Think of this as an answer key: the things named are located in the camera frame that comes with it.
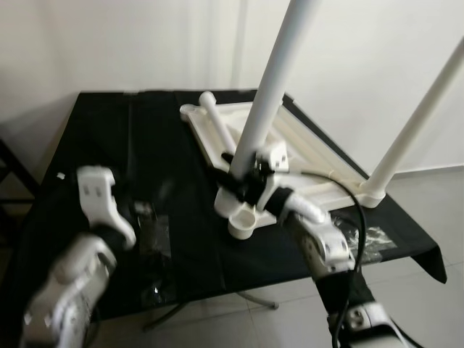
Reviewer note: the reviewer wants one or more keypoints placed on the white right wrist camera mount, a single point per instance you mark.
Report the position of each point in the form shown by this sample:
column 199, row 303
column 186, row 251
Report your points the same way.
column 275, row 156

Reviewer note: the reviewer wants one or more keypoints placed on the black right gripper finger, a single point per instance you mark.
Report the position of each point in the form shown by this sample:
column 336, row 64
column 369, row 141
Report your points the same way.
column 225, row 181

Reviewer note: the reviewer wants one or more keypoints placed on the black tablecloth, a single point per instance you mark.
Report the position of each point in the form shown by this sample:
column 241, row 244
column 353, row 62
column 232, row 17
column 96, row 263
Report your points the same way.
column 109, row 123

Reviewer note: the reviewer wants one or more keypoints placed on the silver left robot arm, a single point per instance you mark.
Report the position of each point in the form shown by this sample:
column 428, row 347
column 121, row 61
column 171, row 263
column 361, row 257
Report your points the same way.
column 72, row 275

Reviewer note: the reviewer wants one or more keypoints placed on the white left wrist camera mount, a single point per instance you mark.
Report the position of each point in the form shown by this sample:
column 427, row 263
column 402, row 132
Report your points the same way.
column 98, row 192

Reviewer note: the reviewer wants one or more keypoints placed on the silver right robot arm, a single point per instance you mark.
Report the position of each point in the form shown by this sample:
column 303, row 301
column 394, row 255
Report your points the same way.
column 326, row 243

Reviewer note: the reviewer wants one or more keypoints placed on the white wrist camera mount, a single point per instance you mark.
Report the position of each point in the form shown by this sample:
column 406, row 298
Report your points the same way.
column 275, row 156
column 98, row 192

